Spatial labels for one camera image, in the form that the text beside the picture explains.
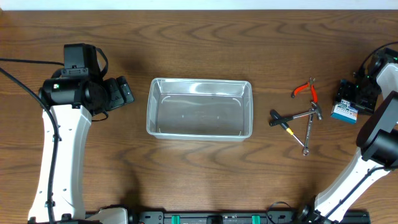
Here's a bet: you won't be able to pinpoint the blue white screw box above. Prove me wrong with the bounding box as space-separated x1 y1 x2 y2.
331 100 358 124

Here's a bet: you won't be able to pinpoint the red-handled pliers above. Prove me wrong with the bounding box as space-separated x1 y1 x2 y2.
290 77 319 105

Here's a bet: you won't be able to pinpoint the small black-handled hammer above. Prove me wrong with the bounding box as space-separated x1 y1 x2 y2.
269 101 323 126

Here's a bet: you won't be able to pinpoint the silver combination wrench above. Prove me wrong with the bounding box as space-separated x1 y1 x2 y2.
303 114 313 156

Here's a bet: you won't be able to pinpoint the clear plastic storage box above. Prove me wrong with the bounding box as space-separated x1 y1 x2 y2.
146 78 254 142

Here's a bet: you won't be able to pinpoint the black yellow screwdriver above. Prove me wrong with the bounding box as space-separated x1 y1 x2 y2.
269 110 304 146

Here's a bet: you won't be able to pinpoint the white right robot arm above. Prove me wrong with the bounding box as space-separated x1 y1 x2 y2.
299 45 397 223

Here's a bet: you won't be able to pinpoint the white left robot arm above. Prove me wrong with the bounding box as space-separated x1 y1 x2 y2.
28 44 134 223

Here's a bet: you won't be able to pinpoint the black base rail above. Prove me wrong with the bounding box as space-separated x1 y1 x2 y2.
83 210 371 224

